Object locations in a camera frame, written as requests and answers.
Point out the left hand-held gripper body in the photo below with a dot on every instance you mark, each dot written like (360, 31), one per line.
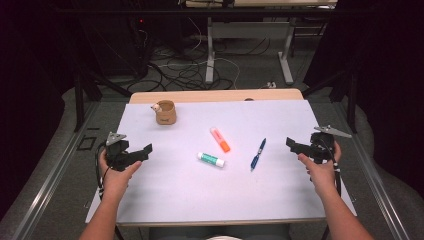
(116, 155)

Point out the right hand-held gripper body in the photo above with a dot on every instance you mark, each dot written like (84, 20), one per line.
(321, 146)

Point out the blue pen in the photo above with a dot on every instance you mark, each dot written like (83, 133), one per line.
(258, 155)

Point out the tan pen holder cup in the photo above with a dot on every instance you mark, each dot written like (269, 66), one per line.
(166, 116)

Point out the green and white glue stick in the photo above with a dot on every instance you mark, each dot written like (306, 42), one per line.
(210, 159)

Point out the orange highlighter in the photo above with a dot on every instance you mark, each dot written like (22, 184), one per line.
(220, 139)

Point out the person's left hand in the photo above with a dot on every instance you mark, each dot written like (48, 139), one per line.
(115, 181)

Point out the person's right hand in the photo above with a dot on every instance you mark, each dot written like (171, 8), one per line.
(323, 175)

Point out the black metal stand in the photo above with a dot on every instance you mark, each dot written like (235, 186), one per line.
(79, 100)
(350, 100)

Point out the white power plug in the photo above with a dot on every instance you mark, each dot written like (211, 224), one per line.
(271, 85)

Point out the white table mat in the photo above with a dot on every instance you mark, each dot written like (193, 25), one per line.
(206, 193)

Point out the wooden table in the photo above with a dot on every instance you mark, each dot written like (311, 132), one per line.
(200, 96)

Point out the black equipment cabinet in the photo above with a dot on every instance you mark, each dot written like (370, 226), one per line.
(110, 46)

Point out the white-legged desk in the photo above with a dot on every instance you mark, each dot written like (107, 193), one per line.
(209, 50)

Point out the metal floor rail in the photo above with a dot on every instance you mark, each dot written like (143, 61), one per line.
(50, 186)
(376, 186)

